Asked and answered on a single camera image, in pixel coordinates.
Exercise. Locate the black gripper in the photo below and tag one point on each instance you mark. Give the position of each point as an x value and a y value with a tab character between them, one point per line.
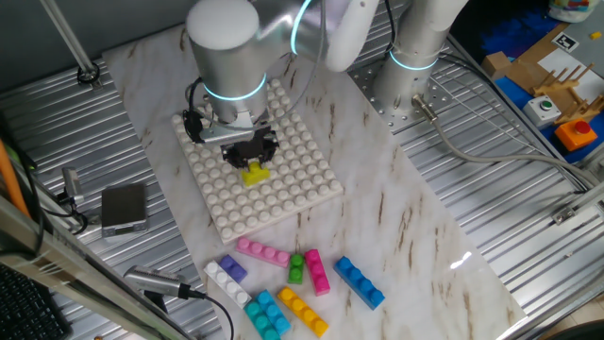
250	148

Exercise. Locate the yellow two-stud block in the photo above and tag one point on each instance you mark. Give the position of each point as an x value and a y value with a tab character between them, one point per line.
255	175

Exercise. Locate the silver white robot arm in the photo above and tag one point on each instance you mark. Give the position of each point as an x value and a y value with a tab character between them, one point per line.
226	71

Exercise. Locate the white studded baseplate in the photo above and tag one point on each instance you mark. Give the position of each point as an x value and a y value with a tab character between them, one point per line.
292	198

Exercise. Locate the light pink four-stud block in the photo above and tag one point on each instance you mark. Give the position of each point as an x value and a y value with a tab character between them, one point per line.
262	251

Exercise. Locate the purple two-stud block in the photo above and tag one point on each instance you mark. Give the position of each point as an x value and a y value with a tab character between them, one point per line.
232	268

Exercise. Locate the green two-stud block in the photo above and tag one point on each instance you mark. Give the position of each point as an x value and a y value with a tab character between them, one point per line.
296	270

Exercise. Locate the white four-stud block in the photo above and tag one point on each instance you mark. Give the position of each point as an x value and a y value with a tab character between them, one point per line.
226	283

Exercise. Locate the magenta three-stud block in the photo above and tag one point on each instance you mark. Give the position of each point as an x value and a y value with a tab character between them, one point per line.
317	274

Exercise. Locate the silver digital scale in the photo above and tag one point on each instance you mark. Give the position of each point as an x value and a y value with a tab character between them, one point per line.
123	205

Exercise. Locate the white marble pattern board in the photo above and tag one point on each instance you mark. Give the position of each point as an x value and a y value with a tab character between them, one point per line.
401	212

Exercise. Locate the light blue three-stud block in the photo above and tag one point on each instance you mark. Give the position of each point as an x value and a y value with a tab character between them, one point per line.
274	314

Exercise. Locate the orange four-stud block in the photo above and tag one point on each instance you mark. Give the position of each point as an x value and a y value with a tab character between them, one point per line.
303	311

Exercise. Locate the teal four-stud block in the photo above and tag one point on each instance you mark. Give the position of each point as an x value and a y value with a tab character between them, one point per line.
258	321

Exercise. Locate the blue four-stud block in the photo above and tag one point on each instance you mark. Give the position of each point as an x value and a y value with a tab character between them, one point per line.
359	282

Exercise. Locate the metal stand pole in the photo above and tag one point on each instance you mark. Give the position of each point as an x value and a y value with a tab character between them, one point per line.
66	33

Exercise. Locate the orange pole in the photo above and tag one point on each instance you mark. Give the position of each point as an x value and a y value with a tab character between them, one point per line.
9	179

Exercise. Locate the small cardboard box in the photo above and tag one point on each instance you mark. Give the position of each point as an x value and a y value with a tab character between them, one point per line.
495	65

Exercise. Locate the black keyboard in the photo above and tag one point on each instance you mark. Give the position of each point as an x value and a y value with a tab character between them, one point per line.
23	311

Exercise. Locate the brown cardboard sheet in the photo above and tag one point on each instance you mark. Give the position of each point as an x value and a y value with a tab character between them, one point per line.
528	66

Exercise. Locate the grey green-button box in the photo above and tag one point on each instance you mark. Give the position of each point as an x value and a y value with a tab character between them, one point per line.
541	111

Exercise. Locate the wooden peg rack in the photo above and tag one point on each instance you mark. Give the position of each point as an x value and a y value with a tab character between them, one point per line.
557	85

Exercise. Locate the white paper sheet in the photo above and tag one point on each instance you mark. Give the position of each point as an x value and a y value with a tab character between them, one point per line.
554	61

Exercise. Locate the orange emergency stop button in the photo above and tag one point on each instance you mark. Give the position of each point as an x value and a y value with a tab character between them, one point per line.
575	136

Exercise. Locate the black white marker tag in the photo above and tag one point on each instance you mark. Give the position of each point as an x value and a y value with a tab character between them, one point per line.
565	42

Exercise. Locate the clear plastic container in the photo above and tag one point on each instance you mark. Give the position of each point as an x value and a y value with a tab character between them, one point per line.
571	9

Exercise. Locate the grey board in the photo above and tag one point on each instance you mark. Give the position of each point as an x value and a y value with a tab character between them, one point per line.
590	56

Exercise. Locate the small yellow brick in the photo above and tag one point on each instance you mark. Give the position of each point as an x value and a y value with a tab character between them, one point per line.
595	35

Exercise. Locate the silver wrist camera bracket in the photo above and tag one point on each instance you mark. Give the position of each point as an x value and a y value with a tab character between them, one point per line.
226	134

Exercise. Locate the silver ribbed camera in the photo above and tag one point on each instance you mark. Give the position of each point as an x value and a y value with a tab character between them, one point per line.
151	280

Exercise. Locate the black camera stand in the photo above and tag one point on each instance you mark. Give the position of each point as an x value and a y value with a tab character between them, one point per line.
156	302

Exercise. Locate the small silver camera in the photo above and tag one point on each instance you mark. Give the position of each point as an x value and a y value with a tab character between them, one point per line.
72	181

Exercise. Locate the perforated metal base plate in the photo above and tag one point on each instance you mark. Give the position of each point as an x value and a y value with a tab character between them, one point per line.
441	96

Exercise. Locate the aluminium frame beam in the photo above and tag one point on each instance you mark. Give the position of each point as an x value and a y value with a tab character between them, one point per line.
71	274

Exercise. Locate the metal corner bracket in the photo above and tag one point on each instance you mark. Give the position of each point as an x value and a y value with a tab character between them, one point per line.
564	215

